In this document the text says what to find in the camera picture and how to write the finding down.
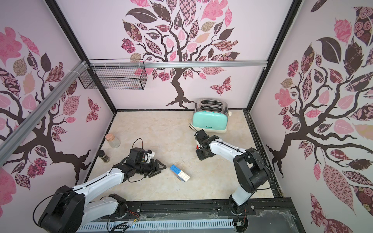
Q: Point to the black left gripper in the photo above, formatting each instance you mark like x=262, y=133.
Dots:
x=154, y=171

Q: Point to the aluminium rail back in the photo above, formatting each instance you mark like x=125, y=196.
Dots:
x=205, y=64

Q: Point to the dark spice bottle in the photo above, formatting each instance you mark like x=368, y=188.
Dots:
x=103, y=156

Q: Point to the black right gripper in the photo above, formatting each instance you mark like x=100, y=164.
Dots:
x=202, y=145

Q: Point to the aluminium rail left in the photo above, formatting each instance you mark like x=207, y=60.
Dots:
x=9, y=146

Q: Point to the pink lidded glass jar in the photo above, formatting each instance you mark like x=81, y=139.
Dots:
x=112, y=140

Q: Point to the black wire basket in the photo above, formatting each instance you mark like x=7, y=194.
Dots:
x=115, y=74

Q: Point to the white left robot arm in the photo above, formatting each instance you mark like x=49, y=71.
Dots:
x=71, y=207

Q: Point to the white slotted cable duct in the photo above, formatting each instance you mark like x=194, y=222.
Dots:
x=157, y=225

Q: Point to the aluminium rail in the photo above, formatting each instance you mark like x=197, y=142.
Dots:
x=205, y=64
x=9, y=146

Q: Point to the white brick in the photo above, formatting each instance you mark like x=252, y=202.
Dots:
x=183, y=176

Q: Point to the light blue large brick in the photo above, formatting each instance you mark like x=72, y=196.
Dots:
x=175, y=169

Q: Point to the mint green Belinee toaster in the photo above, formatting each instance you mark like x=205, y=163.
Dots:
x=210, y=115

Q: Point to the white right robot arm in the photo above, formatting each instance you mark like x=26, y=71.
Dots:
x=251, y=171

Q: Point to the black enclosure corner post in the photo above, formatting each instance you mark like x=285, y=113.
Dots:
x=285, y=28

